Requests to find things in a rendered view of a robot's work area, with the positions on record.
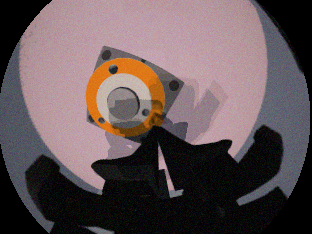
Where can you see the orange round plate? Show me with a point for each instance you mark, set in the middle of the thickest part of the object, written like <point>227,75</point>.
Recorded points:
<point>136,76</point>

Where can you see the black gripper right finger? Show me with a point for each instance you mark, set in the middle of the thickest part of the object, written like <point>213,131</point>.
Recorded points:
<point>180,156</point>

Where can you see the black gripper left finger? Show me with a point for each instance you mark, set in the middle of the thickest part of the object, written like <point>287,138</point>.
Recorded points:
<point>142,165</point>

